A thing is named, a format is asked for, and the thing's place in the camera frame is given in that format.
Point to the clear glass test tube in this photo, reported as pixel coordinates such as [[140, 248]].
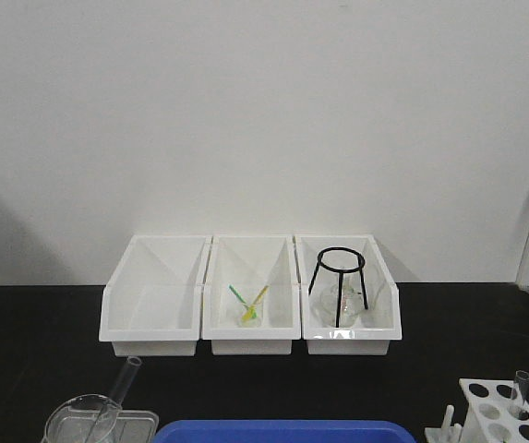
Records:
[[519, 392]]

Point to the clear test tube in beaker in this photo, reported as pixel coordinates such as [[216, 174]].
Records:
[[118, 387]]

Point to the white test tube rack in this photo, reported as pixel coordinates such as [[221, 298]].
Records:
[[492, 415]]

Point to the middle white storage bin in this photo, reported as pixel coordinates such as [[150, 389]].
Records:
[[249, 263]]

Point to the white storage bin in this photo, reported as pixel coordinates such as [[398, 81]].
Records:
[[249, 263], [151, 305], [376, 327]]

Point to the small beaker in middle bin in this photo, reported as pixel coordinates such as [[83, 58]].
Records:
[[253, 323]]

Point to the green stirring stick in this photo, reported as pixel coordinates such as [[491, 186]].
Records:
[[238, 295]]

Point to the glass flask in right bin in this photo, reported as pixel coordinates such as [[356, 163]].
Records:
[[341, 302]]

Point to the right white storage bin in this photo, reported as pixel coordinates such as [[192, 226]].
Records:
[[376, 327]]

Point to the left white storage bin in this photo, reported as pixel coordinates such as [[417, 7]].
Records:
[[151, 305]]

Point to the blue plastic tray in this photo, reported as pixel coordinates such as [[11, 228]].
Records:
[[282, 431]]

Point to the clear plastic tray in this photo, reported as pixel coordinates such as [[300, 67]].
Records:
[[136, 426]]

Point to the clear glass beaker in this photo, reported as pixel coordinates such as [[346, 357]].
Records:
[[85, 418]]

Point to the black wire tripod stand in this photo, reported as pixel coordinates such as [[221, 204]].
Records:
[[339, 260]]

